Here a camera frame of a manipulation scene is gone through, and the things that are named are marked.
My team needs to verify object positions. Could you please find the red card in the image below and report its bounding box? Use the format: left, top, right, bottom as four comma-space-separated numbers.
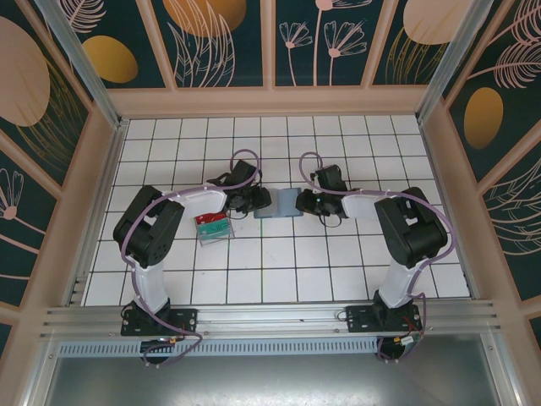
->
194, 213, 230, 227

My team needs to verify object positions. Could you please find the green card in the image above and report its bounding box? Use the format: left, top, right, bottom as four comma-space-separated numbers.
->
197, 222, 234, 239

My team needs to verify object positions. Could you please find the clear plastic box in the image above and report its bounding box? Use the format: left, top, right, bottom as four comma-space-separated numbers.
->
194, 212, 237, 248

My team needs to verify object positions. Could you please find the grey metal sheet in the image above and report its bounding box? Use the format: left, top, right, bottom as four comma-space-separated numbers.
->
25, 354, 522, 406

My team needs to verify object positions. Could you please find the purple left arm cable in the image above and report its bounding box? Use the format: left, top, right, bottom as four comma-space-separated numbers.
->
119, 147, 262, 370

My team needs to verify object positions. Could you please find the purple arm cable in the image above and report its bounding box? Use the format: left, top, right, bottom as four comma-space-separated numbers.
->
298, 151, 456, 365
119, 147, 262, 370

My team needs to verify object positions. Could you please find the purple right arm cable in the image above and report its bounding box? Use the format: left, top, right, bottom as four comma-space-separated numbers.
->
298, 151, 456, 365

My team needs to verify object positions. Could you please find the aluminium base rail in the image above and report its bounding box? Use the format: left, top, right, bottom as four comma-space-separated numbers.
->
39, 299, 505, 344

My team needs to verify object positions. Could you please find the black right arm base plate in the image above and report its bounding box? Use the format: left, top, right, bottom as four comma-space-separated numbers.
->
345, 304, 424, 336

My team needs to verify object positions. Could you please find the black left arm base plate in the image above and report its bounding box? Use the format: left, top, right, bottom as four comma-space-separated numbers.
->
119, 305, 200, 337

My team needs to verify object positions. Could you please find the pink flower wall panel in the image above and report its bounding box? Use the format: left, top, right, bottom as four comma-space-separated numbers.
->
274, 0, 369, 88

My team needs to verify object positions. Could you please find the slotted grey cable duct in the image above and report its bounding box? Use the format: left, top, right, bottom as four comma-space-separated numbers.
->
56, 339, 382, 357

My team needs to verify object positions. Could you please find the orange circle leaf wall panel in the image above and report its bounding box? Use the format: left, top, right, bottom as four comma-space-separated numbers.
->
150, 0, 265, 89

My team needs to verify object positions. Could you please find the pink circle wall panel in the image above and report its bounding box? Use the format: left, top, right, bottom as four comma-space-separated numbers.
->
370, 0, 460, 88

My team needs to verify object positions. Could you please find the aluminium corner post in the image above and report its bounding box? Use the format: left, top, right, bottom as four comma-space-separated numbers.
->
33, 0, 130, 133
414, 0, 505, 126

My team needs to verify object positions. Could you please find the gold oval wall panel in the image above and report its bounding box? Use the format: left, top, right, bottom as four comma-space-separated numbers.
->
54, 0, 169, 91

